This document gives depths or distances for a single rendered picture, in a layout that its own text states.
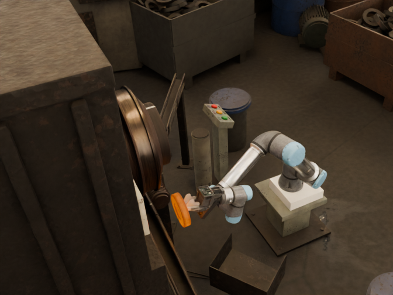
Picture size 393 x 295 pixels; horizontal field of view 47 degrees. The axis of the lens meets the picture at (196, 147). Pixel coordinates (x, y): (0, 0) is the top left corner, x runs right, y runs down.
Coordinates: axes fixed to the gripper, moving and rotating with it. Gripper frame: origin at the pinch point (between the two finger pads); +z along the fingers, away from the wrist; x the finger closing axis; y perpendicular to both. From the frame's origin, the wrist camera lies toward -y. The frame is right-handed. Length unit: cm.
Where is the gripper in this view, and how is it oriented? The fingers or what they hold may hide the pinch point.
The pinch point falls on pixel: (180, 206)
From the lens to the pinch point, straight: 200.0
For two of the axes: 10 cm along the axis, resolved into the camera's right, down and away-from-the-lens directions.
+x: 4.1, 5.7, -7.1
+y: 1.8, -8.2, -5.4
